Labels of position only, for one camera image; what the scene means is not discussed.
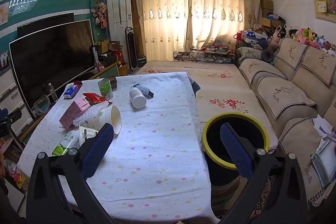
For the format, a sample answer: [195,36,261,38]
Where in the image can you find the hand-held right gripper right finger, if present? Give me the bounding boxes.
[219,123,309,224]

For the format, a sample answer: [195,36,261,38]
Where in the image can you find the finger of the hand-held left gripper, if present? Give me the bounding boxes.
[0,108,23,135]

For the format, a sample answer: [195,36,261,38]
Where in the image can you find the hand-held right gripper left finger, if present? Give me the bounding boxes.
[26,123,116,224]

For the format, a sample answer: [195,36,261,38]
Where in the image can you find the black bin with yellow rim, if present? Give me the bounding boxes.
[202,112,271,194]

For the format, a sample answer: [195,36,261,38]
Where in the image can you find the green drink carton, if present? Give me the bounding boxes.
[51,130,80,157]

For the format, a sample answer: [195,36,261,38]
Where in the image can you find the white foam net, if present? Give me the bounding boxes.
[73,101,113,127]

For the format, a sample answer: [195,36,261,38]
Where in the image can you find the white paper cup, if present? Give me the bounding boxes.
[87,105,122,135]

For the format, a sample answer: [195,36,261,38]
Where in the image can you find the pink carton box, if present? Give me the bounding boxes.
[59,97,90,128]

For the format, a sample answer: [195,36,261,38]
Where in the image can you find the red snack packet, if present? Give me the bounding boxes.
[82,92,109,105]

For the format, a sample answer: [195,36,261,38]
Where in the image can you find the green glass jar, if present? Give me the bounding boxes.
[98,79,114,99]

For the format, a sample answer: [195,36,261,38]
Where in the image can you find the white plastic bottle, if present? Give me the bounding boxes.
[129,87,147,109]

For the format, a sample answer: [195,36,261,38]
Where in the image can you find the dark blue packet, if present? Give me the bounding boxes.
[131,85,154,98]

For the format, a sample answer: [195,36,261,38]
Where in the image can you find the white drawer cabinet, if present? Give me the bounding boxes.
[0,67,34,138]

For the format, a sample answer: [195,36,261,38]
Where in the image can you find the clear water bottle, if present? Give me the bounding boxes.
[48,83,59,102]

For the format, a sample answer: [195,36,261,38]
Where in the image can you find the white dotted tablecloth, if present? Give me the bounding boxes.
[17,72,221,224]

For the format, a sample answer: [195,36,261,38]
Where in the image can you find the blue tissue pack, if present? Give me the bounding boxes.
[63,84,79,99]

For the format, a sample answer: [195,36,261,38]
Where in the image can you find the large black television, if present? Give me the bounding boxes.
[9,20,96,118]

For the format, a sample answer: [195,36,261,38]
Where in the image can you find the floral cream mattress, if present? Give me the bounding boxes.
[135,60,279,146]

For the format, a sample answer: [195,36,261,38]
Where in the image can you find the dark blue cloth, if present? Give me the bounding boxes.
[188,74,201,96]

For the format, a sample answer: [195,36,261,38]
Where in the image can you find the clear file folder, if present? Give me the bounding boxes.
[311,139,336,188]

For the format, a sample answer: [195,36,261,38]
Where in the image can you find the loose white papers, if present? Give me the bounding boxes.
[312,114,336,135]

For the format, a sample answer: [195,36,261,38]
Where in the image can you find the beige sofa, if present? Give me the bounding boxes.
[236,38,336,207]

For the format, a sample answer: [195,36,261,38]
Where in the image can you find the black and white tube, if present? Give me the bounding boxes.
[91,46,101,65]

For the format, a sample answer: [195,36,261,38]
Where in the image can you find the red fire extinguisher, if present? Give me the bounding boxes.
[115,49,125,65]

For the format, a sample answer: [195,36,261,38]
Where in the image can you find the smaller black television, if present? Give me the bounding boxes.
[17,13,75,38]

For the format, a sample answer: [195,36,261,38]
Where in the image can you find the glass coffee table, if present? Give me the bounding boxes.
[173,48,235,64]

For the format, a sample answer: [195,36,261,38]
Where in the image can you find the open cardboard box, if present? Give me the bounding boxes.
[96,40,109,54]

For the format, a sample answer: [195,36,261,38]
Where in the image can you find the black tower fan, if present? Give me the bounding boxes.
[125,27,138,71]

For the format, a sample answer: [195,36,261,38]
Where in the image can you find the pile of plush toys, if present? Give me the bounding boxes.
[268,26,336,56]

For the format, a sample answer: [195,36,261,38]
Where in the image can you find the artificial flower decoration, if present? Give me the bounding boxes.
[91,2,109,29]

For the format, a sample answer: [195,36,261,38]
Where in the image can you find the white standing air conditioner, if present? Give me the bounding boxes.
[106,0,133,67]

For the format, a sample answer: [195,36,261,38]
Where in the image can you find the stack of cardboard boxes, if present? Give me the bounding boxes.
[260,0,275,28]

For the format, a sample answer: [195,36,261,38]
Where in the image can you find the cream embroidered curtain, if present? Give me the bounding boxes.
[129,0,263,62]

